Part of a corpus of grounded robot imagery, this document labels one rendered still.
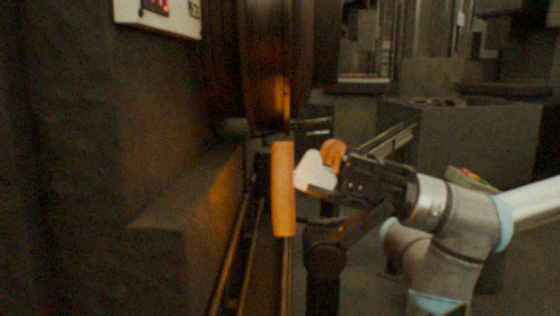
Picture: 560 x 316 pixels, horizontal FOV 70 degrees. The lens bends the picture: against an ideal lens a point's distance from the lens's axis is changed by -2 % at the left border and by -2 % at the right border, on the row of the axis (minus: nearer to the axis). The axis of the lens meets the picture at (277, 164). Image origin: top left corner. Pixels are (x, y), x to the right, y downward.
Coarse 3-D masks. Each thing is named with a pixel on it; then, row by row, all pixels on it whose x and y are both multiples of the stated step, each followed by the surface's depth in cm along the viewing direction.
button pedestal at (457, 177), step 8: (448, 168) 165; (448, 176) 163; (456, 176) 156; (464, 176) 150; (456, 184) 154; (464, 184) 148; (472, 184) 143; (480, 184) 143; (488, 192) 143; (496, 192) 143; (472, 312) 169
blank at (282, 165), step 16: (288, 144) 63; (272, 160) 60; (288, 160) 60; (272, 176) 59; (288, 176) 59; (272, 192) 59; (288, 192) 59; (272, 208) 59; (288, 208) 59; (288, 224) 60
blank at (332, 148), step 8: (328, 144) 130; (336, 144) 131; (344, 144) 136; (320, 152) 129; (328, 152) 128; (336, 152) 132; (344, 152) 137; (328, 160) 129; (336, 160) 137; (336, 168) 136
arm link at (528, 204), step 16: (512, 192) 83; (528, 192) 82; (544, 192) 82; (512, 208) 80; (528, 208) 80; (544, 208) 81; (384, 224) 84; (528, 224) 81; (384, 240) 82; (400, 240) 77; (416, 240) 74; (400, 256) 75
